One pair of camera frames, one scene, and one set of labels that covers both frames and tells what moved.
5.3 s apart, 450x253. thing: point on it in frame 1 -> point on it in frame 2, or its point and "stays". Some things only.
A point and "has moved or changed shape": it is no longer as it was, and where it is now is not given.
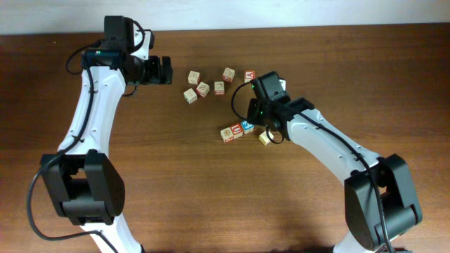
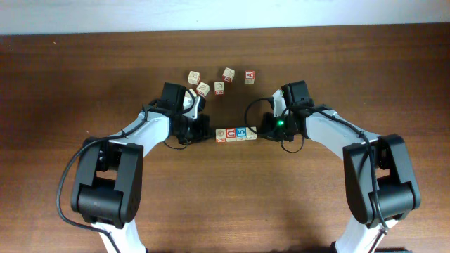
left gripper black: [155, 76] -> [203, 131]
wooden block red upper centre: [228, 74] stays
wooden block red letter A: [249, 75] stays
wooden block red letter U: [237, 130] -> [230, 134]
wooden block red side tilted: [202, 89] stays
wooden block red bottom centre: [219, 88] stays
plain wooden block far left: [193, 77] stays
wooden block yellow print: [264, 138] has moved or changed shape
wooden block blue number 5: [247, 127] has moved or changed shape
